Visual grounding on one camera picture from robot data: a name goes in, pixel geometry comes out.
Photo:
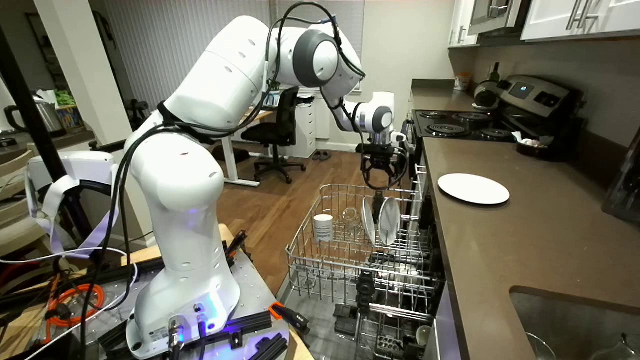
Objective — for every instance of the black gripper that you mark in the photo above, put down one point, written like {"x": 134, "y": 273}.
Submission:
{"x": 382, "y": 157}

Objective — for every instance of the white plate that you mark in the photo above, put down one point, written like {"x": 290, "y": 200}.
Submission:
{"x": 388, "y": 221}
{"x": 474, "y": 189}
{"x": 369, "y": 219}

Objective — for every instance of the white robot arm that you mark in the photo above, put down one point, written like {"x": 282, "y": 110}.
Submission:
{"x": 195, "y": 295}

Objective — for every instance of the white plate on counter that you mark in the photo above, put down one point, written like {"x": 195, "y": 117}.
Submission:
{"x": 474, "y": 189}

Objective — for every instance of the lower dishwasher rack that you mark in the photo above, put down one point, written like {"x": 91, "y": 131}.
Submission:
{"x": 363, "y": 314}

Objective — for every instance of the clear glass in rack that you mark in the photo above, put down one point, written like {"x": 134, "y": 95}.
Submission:
{"x": 348, "y": 224}

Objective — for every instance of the white cup in rack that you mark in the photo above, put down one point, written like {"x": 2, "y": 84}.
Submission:
{"x": 322, "y": 227}

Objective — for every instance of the black office chair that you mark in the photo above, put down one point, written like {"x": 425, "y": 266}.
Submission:
{"x": 279, "y": 132}

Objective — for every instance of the black kettle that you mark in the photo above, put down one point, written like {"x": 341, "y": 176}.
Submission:
{"x": 487, "y": 93}

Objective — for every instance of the black stove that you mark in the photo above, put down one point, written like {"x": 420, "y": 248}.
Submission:
{"x": 533, "y": 112}

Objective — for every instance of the white upper cabinets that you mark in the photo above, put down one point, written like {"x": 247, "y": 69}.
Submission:
{"x": 495, "y": 22}

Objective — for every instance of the kitchen sink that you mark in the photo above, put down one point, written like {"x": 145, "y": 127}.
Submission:
{"x": 574, "y": 328}

